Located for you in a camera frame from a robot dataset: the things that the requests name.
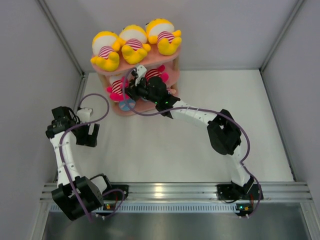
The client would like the white pink bear plush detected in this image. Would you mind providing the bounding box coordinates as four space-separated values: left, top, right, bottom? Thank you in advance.
145 64 169 83
106 76 129 102

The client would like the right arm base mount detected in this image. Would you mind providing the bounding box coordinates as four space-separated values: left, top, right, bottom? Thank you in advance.
216 183 264 202

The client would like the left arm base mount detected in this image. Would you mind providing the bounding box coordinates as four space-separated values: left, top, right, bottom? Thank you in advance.
102 184 129 201

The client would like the pink three-tier shelf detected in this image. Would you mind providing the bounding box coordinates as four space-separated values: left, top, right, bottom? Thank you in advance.
91 45 182 116

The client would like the white slotted cable duct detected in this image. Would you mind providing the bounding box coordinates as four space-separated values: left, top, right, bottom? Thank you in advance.
49 201 241 213

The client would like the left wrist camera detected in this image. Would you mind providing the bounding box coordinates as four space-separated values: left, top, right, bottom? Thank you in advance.
76 107 93 124

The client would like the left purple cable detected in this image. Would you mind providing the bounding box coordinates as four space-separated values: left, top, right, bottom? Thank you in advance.
57 92 127 224

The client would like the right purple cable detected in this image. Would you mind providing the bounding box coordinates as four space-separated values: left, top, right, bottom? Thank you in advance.
120 68 264 221

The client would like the yellow frog plush toy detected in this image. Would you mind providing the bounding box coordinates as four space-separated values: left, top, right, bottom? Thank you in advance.
145 18 182 56

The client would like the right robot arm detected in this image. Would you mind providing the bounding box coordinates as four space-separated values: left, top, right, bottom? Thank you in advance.
123 76 254 199

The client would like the boy doll plush in shelf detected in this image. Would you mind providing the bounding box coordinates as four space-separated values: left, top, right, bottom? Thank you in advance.
118 99 136 112

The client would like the purple cable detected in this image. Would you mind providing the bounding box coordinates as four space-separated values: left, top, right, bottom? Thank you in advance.
120 68 264 221
57 92 127 224

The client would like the boy doll plush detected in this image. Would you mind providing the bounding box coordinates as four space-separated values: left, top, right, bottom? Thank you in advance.
118 99 136 112
167 87 177 95

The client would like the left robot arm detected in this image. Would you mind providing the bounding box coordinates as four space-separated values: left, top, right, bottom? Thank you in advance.
45 106 113 221

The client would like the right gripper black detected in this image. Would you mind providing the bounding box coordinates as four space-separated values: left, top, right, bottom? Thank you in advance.
122 76 159 105

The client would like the aluminium front rail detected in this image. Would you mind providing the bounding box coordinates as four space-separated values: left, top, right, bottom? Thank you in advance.
39 181 313 202

